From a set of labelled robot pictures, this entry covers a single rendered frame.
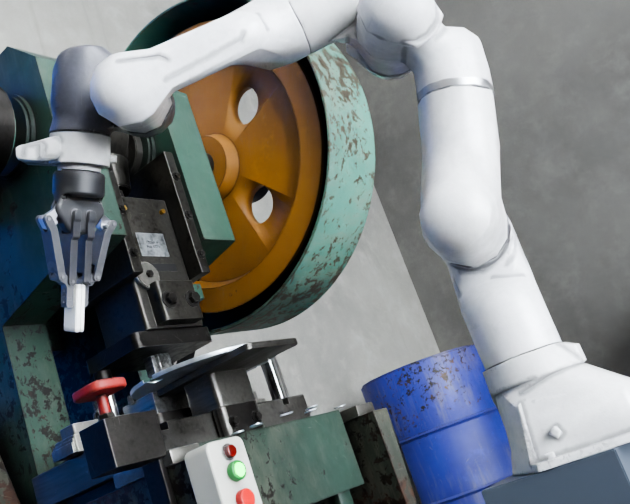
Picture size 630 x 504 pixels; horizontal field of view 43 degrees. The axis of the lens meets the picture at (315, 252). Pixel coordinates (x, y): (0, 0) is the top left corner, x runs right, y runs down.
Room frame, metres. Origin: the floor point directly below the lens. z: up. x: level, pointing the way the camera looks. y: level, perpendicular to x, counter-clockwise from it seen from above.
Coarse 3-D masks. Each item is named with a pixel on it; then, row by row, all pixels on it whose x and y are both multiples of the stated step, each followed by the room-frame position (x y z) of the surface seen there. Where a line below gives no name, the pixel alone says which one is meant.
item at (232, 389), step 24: (216, 360) 1.35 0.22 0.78; (240, 360) 1.38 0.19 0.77; (264, 360) 1.46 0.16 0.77; (168, 384) 1.42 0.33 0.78; (192, 384) 1.41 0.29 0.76; (216, 384) 1.39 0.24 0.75; (240, 384) 1.44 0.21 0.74; (192, 408) 1.42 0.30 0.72; (216, 408) 1.39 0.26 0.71; (240, 408) 1.42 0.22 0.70
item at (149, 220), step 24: (144, 216) 1.48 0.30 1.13; (168, 216) 1.54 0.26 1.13; (144, 240) 1.46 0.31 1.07; (168, 240) 1.52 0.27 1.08; (144, 264) 1.43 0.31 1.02; (168, 264) 1.50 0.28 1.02; (120, 288) 1.44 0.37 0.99; (144, 288) 1.43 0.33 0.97; (168, 288) 1.44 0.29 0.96; (192, 288) 1.50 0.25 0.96; (96, 312) 1.49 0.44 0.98; (120, 312) 1.45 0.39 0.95; (144, 312) 1.42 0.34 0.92; (168, 312) 1.43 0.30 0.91; (192, 312) 1.48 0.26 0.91; (120, 336) 1.46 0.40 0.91
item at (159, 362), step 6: (156, 354) 1.50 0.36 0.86; (162, 354) 1.51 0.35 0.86; (168, 354) 1.54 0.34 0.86; (144, 360) 1.51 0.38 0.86; (150, 360) 1.50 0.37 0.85; (156, 360) 1.50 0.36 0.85; (162, 360) 1.51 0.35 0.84; (168, 360) 1.52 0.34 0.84; (150, 366) 1.50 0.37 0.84; (156, 366) 1.50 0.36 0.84; (162, 366) 1.50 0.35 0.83; (168, 366) 1.52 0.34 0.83; (150, 372) 1.50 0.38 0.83; (156, 372) 1.50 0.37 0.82
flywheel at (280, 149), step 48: (192, 96) 1.83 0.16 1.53; (240, 96) 1.78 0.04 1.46; (288, 96) 1.64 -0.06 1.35; (240, 144) 1.77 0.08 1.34; (288, 144) 1.70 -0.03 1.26; (240, 192) 1.80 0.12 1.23; (288, 192) 1.73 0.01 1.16; (240, 240) 1.83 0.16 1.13; (288, 240) 1.71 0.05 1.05; (240, 288) 1.81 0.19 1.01
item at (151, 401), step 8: (152, 392) 1.44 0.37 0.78; (136, 400) 1.46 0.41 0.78; (144, 400) 1.45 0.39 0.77; (152, 400) 1.44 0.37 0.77; (160, 400) 1.45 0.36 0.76; (168, 400) 1.46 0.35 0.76; (176, 400) 1.48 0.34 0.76; (184, 400) 1.50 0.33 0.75; (128, 408) 1.48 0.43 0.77; (136, 408) 1.47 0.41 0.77; (144, 408) 1.45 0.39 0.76; (152, 408) 1.44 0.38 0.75; (160, 408) 1.44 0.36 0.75; (168, 408) 1.46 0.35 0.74; (176, 408) 1.48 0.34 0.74
